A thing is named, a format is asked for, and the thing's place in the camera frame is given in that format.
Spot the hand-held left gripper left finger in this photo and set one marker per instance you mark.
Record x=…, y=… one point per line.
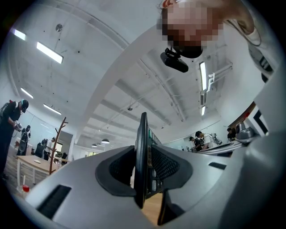
x=89, y=192

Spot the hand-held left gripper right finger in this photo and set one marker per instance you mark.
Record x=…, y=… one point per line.
x=201, y=183

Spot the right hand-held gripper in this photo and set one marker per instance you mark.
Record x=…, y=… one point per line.
x=272, y=100

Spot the black calculator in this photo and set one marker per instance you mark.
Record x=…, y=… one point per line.
x=140, y=156

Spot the large glass window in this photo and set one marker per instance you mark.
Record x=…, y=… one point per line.
x=91, y=153

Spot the ceiling tube light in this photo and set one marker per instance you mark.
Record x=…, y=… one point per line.
x=203, y=110
x=49, y=52
x=52, y=109
x=203, y=76
x=26, y=93
x=19, y=34

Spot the ceiling air vent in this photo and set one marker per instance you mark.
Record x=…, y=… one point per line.
x=203, y=98

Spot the wooden table with white legs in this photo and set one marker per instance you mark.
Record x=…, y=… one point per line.
x=38, y=164

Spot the brown wooden coat rack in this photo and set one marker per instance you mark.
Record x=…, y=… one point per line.
x=57, y=143

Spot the white plate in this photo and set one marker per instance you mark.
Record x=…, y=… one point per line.
x=37, y=161

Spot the clear bottle with red cap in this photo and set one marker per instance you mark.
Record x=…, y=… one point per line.
x=26, y=188

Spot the white ceiling pipe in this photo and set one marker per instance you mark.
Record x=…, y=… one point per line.
x=211, y=80

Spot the clear plastic cup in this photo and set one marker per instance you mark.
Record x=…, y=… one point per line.
x=19, y=190

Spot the person's beige shirt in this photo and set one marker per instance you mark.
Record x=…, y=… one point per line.
x=257, y=58

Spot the person's head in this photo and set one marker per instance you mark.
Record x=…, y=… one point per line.
x=192, y=22

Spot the round ceiling disc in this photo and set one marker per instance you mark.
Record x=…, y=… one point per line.
x=59, y=27

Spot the black head camera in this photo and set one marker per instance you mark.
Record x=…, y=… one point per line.
x=174, y=62

